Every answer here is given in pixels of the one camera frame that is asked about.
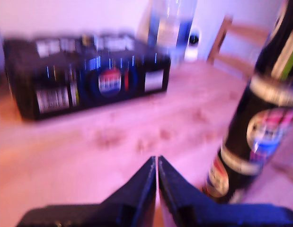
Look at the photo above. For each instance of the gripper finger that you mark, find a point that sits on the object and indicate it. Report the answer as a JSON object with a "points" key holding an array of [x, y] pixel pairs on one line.
{"points": [[174, 196], [139, 198]]}

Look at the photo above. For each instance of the shrink-wrapped Pepsi can multipack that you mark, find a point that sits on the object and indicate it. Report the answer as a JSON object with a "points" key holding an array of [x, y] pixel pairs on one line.
{"points": [[65, 78]]}

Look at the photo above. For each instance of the wooden chair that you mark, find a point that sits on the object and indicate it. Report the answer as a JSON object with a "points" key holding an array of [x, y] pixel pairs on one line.
{"points": [[219, 40]]}

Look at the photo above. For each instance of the large clear water bottle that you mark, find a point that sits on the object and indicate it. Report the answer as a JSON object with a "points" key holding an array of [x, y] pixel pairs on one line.
{"points": [[170, 30]]}

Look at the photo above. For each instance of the small white round camera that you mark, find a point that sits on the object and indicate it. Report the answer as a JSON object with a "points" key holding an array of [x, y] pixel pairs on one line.
{"points": [[193, 47]]}

